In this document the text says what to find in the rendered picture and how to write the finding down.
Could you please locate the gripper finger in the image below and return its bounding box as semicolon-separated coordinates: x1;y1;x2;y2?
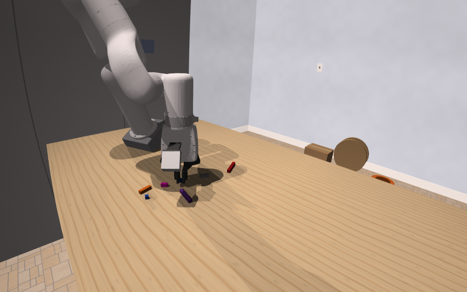
174;172;180;184
182;155;200;184

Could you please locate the orange rectangular bar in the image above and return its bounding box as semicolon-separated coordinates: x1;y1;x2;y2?
139;185;152;194

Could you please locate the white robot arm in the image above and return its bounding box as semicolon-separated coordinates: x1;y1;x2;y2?
61;0;199;172

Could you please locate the red rod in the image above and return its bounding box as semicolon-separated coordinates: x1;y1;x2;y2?
227;162;235;173

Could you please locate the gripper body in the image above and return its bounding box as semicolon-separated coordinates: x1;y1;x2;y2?
161;124;198;162

